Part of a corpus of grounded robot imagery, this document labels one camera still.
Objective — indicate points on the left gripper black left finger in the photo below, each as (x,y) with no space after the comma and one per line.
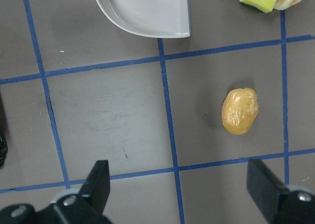
(86,205)

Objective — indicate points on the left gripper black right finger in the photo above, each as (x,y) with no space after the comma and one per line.
(277,202)

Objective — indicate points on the yellow toy potato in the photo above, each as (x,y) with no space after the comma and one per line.
(239,110)

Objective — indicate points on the beige plastic dustpan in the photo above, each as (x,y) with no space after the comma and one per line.
(149,18)

